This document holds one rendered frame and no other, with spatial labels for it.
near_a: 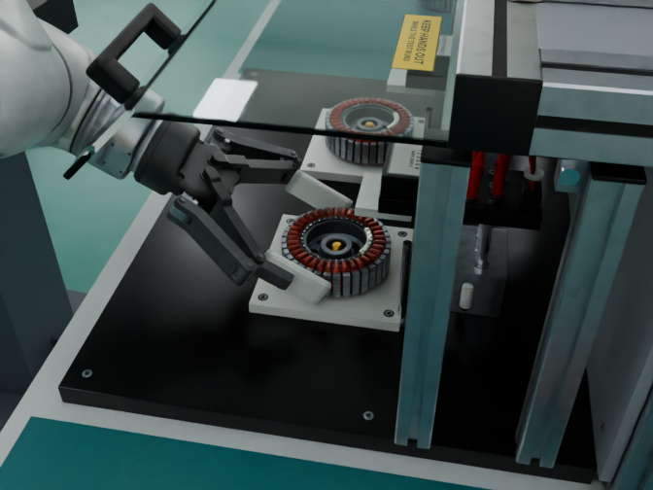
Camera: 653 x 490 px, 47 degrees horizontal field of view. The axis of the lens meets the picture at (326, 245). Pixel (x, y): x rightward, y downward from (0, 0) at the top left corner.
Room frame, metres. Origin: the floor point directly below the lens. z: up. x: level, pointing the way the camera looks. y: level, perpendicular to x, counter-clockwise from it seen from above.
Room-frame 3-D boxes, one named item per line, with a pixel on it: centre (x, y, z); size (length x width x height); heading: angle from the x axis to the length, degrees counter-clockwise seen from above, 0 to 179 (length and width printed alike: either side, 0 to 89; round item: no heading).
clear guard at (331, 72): (0.52, 0.00, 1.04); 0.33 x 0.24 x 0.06; 79
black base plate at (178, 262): (0.71, -0.05, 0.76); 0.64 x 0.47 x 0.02; 169
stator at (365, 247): (0.60, -0.01, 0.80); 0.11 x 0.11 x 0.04
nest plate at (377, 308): (0.60, -0.01, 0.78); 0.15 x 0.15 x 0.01; 79
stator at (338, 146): (0.84, -0.05, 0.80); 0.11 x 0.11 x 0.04
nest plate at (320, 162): (0.84, -0.05, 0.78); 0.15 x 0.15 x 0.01; 79
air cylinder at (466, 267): (0.57, -0.15, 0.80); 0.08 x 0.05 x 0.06; 169
